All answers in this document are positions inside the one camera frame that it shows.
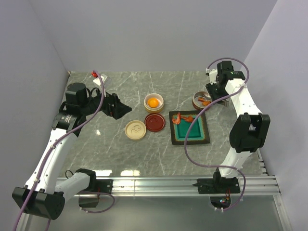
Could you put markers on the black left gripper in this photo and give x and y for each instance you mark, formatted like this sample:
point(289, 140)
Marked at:
point(120, 109)

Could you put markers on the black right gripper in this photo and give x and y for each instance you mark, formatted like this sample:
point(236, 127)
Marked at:
point(214, 96)

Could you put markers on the orange egg tart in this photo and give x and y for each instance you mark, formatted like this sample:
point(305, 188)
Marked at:
point(153, 102)

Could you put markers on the red toy shrimp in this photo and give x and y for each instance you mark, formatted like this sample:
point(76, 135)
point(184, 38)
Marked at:
point(176, 120)

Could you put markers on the metal food tongs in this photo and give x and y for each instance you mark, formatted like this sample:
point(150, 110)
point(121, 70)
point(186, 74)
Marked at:
point(226, 102)

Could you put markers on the orange chicken drumstick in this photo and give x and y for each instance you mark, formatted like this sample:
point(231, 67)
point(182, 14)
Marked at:
point(204, 101)

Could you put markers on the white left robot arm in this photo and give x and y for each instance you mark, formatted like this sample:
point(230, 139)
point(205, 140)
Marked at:
point(42, 196)

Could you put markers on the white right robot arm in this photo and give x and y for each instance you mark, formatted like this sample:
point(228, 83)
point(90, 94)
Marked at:
point(251, 126)

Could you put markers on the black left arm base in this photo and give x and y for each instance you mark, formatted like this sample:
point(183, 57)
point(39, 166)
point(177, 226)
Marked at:
point(96, 185)

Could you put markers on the dark red steel-lined container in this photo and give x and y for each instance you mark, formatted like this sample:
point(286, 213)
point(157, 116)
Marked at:
point(197, 105)

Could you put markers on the cream round lid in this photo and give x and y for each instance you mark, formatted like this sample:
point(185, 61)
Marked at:
point(135, 130)

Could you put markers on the cream round container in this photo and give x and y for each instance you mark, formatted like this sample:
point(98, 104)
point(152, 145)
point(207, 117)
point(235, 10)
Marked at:
point(157, 109)

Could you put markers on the dark red round lid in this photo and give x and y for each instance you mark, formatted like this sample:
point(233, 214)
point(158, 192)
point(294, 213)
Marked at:
point(154, 122)

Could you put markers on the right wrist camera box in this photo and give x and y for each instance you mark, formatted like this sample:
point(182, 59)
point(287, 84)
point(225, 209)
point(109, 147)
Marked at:
point(212, 74)

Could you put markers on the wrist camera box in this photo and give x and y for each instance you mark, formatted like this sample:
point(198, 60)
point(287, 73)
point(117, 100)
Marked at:
point(212, 74)
point(106, 81)

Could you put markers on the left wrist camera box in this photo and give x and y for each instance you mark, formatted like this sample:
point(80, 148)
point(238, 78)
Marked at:
point(106, 81)

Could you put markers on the aluminium mounting rail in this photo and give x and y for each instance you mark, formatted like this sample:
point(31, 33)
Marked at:
point(185, 186)

